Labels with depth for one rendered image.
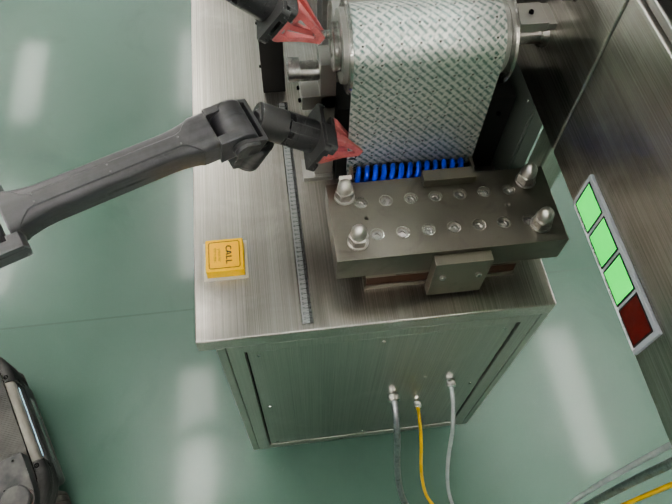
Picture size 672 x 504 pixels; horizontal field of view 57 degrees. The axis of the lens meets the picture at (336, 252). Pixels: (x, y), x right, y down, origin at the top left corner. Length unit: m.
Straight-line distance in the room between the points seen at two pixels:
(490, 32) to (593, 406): 1.45
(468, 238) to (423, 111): 0.23
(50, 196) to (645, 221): 0.78
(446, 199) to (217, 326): 0.46
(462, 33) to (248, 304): 0.58
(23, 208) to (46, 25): 2.39
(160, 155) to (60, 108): 1.94
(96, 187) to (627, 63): 0.72
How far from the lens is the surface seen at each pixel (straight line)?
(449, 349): 1.31
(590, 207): 0.96
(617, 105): 0.90
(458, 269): 1.07
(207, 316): 1.13
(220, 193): 1.26
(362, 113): 1.03
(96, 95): 2.86
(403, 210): 1.08
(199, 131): 0.94
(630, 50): 0.88
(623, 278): 0.90
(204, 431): 2.00
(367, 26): 0.96
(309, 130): 1.02
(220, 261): 1.15
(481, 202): 1.11
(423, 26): 0.97
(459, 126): 1.10
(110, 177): 0.92
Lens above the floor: 1.90
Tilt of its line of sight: 59 degrees down
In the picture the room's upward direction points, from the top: 3 degrees clockwise
